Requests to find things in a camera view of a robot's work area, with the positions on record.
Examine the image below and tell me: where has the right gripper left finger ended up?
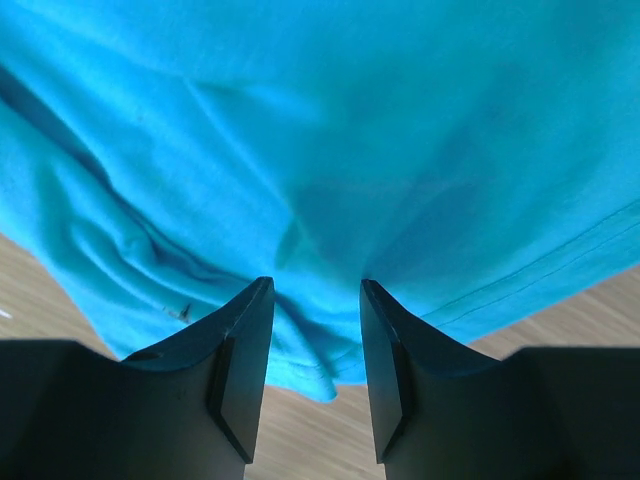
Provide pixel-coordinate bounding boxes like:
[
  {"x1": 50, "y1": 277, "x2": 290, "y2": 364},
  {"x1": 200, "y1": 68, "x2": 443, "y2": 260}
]
[{"x1": 1, "y1": 277, "x2": 274, "y2": 479}]

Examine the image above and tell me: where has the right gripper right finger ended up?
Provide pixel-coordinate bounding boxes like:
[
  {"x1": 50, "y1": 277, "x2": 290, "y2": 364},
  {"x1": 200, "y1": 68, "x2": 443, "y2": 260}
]
[{"x1": 360, "y1": 280, "x2": 639, "y2": 479}]

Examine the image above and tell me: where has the bright blue t shirt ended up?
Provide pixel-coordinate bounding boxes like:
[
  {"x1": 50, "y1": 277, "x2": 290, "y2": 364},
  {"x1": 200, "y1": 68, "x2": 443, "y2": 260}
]
[{"x1": 1, "y1": 1, "x2": 639, "y2": 401}]

